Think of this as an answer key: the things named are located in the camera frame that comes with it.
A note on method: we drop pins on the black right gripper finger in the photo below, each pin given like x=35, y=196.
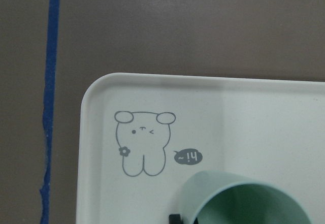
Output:
x=174, y=217

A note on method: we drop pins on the cream rabbit tray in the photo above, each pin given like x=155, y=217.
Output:
x=142, y=136

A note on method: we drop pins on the green plastic cup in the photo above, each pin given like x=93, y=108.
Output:
x=221, y=197

